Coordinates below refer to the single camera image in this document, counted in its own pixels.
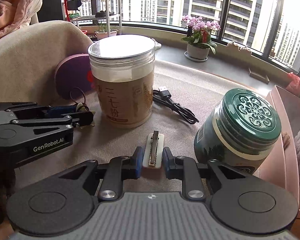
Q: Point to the small pale figurine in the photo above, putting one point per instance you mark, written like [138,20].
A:
[233,45]
[245,49]

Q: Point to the purple round pouch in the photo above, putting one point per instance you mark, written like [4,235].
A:
[72,75]

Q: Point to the glass jar with green lid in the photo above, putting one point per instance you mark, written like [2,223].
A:
[240,130]

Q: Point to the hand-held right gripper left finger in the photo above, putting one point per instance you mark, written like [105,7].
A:
[138,162]

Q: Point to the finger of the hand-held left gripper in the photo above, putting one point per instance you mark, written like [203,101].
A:
[83,118]
[61,110]

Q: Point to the pink blanket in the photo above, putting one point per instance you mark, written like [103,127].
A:
[15,10]

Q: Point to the black window frame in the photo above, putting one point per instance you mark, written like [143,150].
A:
[227,12]

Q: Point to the small brown cardboard box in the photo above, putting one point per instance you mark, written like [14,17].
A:
[258,76]

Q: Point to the small green potted plant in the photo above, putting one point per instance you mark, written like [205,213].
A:
[105,33]

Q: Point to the potted pink orchid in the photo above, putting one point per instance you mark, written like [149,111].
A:
[197,50]

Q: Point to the pink cardboard box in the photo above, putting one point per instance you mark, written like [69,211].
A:
[275,160]

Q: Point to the metal shelf rack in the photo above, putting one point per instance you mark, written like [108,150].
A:
[113,5]

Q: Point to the pink sheer cloth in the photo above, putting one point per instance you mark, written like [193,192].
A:
[295,82]

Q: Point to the clear jar with brown label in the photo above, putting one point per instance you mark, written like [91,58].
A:
[122,92]

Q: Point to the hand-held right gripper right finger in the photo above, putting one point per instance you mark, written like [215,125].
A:
[168,163]

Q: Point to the beige blanket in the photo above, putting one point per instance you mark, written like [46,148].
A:
[22,62]

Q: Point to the white metal hair clip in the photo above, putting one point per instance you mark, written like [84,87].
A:
[153,152]

